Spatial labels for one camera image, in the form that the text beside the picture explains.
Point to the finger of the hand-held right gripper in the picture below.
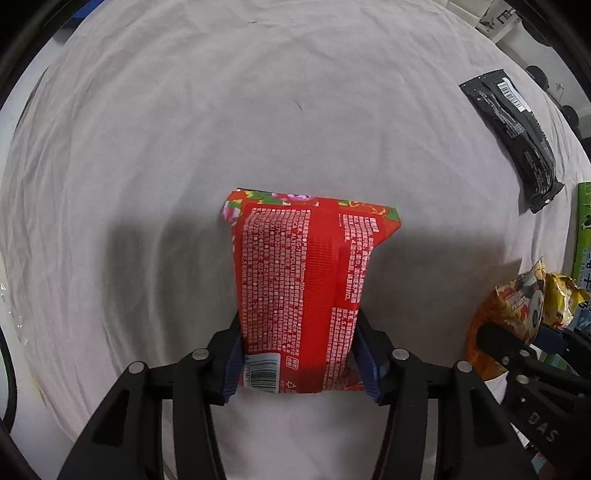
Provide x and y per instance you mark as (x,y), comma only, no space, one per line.
(551,339)
(501,344)

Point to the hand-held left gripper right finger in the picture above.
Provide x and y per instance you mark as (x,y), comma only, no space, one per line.
(368,369)

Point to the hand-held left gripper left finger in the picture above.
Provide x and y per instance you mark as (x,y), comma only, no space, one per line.
(232,369)

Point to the orange yellow snack packet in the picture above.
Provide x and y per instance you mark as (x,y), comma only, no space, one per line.
(512,304)

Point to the red floral snack packet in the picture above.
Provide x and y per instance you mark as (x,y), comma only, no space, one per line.
(300,286)

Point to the gold snack packet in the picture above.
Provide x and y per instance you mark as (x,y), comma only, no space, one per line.
(561,300)

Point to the green box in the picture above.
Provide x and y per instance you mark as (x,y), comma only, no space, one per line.
(584,221)

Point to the black snack packet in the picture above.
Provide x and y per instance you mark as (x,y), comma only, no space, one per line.
(512,129)

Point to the black chair wheel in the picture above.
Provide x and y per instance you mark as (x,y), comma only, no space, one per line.
(572,117)
(538,76)

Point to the white tablecloth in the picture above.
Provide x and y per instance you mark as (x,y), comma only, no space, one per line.
(231,115)

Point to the white furniture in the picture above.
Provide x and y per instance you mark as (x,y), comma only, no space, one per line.
(498,23)

